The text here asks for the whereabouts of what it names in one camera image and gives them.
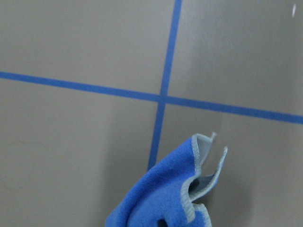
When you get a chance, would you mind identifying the blue microfibre towel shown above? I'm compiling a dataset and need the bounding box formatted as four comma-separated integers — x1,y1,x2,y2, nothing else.
105,133,228,227

